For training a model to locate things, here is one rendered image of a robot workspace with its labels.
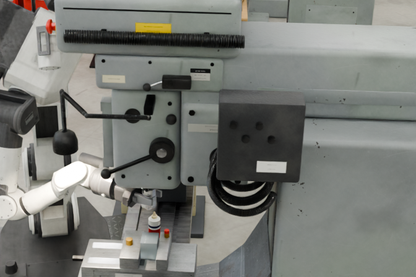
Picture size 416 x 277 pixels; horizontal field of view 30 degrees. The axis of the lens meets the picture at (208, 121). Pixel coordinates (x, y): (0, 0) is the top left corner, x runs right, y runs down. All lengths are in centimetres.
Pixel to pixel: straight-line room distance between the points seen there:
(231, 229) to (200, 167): 227
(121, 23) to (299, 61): 47
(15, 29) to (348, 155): 110
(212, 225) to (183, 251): 191
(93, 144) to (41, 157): 234
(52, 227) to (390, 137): 161
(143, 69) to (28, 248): 146
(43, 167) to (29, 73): 59
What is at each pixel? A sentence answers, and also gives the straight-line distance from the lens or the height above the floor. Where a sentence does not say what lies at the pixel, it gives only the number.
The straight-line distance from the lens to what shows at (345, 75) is 204.
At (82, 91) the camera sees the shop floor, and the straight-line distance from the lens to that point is 604.
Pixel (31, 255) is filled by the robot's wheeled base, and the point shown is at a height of 57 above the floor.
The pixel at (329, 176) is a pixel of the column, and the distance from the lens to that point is 204.
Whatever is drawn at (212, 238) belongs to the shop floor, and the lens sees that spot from 431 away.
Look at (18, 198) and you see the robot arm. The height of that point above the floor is 116.
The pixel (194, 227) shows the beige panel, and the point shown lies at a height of 3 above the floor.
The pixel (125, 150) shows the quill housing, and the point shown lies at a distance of 215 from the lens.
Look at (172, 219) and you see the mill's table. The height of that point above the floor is 93.
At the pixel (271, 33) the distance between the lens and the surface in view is 210.
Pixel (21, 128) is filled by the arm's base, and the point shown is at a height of 139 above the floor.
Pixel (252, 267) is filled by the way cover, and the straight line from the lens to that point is 244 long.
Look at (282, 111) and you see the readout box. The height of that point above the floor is 171.
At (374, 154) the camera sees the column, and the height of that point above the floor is 153.
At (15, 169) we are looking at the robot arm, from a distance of 248.
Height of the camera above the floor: 247
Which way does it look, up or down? 26 degrees down
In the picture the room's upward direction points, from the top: 2 degrees clockwise
